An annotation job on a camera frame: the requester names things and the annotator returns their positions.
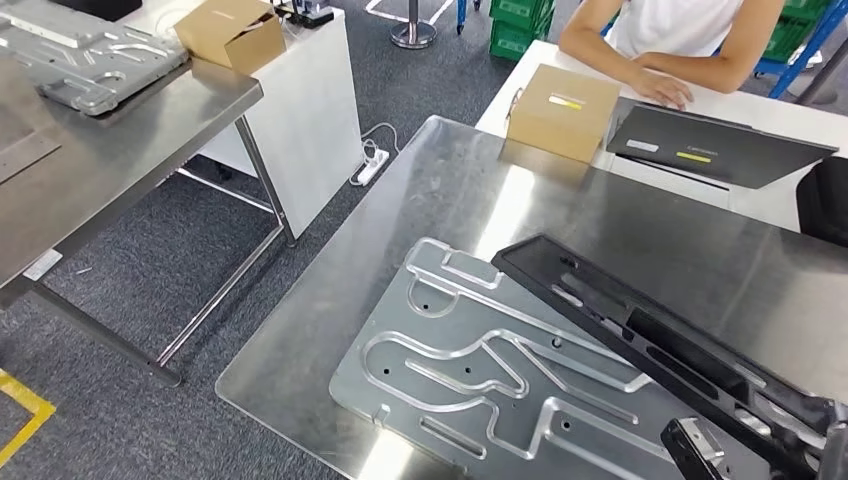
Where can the white desk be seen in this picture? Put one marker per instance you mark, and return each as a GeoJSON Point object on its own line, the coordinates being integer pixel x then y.
{"type": "Point", "coordinates": [311, 119]}

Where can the white table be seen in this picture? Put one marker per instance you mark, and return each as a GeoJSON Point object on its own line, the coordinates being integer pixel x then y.
{"type": "Point", "coordinates": [530, 56]}

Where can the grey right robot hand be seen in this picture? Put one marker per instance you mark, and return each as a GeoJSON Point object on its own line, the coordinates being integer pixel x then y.
{"type": "Point", "coordinates": [836, 450]}

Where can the flat black box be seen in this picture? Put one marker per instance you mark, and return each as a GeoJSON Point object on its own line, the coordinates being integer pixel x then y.
{"type": "Point", "coordinates": [715, 142]}

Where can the person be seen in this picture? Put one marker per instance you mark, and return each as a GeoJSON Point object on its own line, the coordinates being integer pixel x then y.
{"type": "Point", "coordinates": [669, 26]}

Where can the person's right hand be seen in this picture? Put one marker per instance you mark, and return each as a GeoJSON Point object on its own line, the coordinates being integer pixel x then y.
{"type": "Point", "coordinates": [662, 89]}

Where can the stainless steel workbench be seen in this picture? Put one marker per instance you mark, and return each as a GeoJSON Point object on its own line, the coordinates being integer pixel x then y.
{"type": "Point", "coordinates": [596, 212]}

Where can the black zip case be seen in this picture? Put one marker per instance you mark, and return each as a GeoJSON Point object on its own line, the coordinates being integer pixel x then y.
{"type": "Point", "coordinates": [828, 199]}

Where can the open cardboard box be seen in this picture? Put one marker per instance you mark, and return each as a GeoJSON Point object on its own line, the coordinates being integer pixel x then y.
{"type": "Point", "coordinates": [252, 50]}

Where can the white power strip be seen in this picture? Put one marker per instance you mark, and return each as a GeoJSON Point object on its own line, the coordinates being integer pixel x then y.
{"type": "Point", "coordinates": [371, 169]}

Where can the long black plastic part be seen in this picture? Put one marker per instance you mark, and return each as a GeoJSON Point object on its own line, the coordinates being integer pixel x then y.
{"type": "Point", "coordinates": [530, 262]}

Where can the green plastic crate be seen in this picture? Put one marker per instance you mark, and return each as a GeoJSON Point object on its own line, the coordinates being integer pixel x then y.
{"type": "Point", "coordinates": [788, 40]}
{"type": "Point", "coordinates": [805, 6]}
{"type": "Point", "coordinates": [520, 8]}
{"type": "Point", "coordinates": [517, 41]}

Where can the chrome stanchion post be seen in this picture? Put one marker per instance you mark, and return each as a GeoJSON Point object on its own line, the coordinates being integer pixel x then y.
{"type": "Point", "coordinates": [412, 33]}

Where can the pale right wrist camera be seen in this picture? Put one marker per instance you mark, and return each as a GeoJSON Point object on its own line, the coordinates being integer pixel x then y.
{"type": "Point", "coordinates": [689, 450]}

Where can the small stainless steel table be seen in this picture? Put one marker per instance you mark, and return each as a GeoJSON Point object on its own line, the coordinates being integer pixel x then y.
{"type": "Point", "coordinates": [132, 146]}

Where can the yellow floor tape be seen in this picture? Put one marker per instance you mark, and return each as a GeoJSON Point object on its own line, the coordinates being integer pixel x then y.
{"type": "Point", "coordinates": [26, 411]}

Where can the blue metal frame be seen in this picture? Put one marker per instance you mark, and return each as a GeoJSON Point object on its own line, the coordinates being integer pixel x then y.
{"type": "Point", "coordinates": [802, 56]}

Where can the embossed aluminium plate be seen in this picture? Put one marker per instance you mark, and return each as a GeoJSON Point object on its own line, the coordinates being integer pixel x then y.
{"type": "Point", "coordinates": [450, 397]}
{"type": "Point", "coordinates": [79, 60]}

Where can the black desktop device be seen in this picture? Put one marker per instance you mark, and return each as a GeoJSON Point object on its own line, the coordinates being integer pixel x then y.
{"type": "Point", "coordinates": [308, 13]}

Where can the closed cardboard box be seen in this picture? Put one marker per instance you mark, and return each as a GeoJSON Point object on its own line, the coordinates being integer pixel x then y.
{"type": "Point", "coordinates": [563, 126]}

